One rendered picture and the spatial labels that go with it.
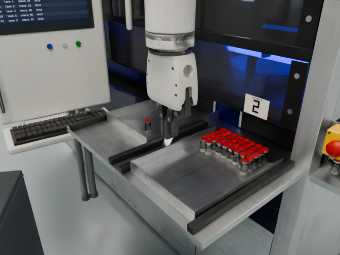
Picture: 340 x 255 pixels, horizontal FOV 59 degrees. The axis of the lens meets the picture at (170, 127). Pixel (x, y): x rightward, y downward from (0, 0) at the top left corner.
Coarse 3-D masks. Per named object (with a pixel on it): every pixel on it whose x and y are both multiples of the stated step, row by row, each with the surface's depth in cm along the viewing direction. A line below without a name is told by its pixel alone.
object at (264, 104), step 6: (246, 96) 92; (252, 96) 90; (246, 102) 92; (252, 102) 91; (264, 102) 87; (246, 108) 93; (258, 108) 90; (264, 108) 88; (252, 114) 92; (258, 114) 90; (264, 114) 89
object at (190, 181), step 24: (192, 144) 97; (144, 168) 85; (168, 168) 85; (192, 168) 85; (216, 168) 85; (264, 168) 79; (168, 192) 71; (192, 192) 76; (216, 192) 76; (192, 216) 66
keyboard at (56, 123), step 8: (88, 112) 134; (96, 112) 134; (104, 112) 133; (56, 120) 126; (64, 120) 126; (72, 120) 126; (80, 120) 126; (16, 128) 119; (24, 128) 120; (32, 128) 120; (40, 128) 119; (48, 128) 120; (56, 128) 119; (64, 128) 120; (16, 136) 114; (24, 136) 113; (32, 136) 115; (40, 136) 116; (48, 136) 117; (16, 144) 111
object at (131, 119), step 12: (120, 108) 116; (132, 108) 119; (144, 108) 123; (156, 108) 124; (192, 108) 124; (108, 120) 113; (120, 120) 106; (132, 120) 113; (144, 120) 113; (156, 120) 113; (180, 120) 113; (192, 120) 106; (132, 132) 101; (144, 132) 105; (156, 132) 105
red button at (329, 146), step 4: (328, 144) 73; (332, 144) 72; (336, 144) 71; (328, 148) 73; (332, 148) 72; (336, 148) 71; (328, 152) 73; (332, 152) 72; (336, 152) 71; (332, 156) 73; (336, 156) 72
